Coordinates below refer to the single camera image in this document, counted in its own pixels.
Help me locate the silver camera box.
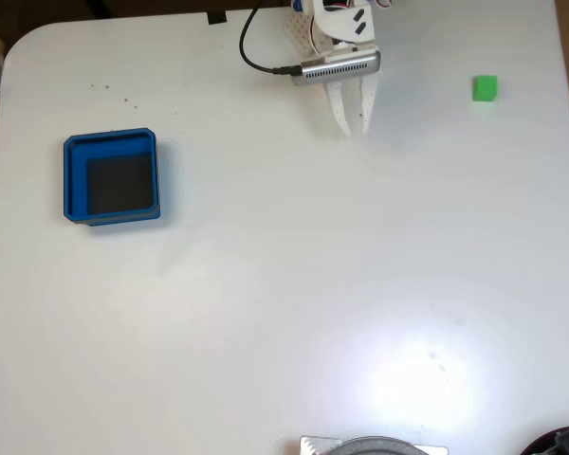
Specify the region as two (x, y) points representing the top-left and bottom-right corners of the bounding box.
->
(291, 50), (382, 88)

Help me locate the green cube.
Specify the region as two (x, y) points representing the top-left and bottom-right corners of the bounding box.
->
(471, 74), (499, 103)

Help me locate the black camera cable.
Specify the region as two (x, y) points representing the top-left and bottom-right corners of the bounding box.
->
(238, 0), (303, 78)

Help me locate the silver metal plate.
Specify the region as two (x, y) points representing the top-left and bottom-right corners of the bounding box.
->
(299, 434), (450, 455)

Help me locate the grey round disc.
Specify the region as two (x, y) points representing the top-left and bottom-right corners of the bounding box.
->
(329, 435), (431, 455)

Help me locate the blue box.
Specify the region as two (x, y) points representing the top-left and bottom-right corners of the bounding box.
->
(63, 126), (162, 228)

